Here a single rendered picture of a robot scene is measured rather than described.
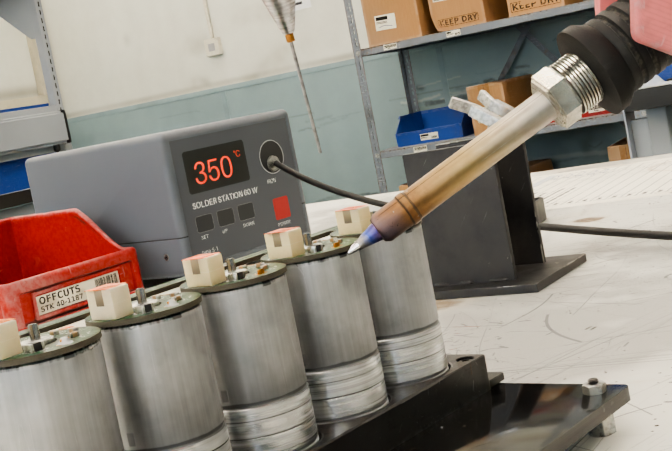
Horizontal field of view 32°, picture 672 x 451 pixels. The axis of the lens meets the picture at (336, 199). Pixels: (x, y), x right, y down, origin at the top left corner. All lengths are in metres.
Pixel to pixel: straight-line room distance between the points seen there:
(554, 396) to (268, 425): 0.08
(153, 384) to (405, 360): 0.09
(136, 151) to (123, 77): 5.62
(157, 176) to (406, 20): 4.19
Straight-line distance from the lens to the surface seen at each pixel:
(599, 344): 0.40
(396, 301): 0.30
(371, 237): 0.28
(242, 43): 5.88
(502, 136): 0.29
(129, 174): 0.74
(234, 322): 0.26
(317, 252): 0.28
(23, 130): 3.50
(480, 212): 0.52
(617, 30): 0.29
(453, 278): 0.53
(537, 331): 0.44
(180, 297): 0.25
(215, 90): 5.98
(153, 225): 0.73
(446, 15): 4.85
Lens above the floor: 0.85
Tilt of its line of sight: 5 degrees down
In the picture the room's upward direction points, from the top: 11 degrees counter-clockwise
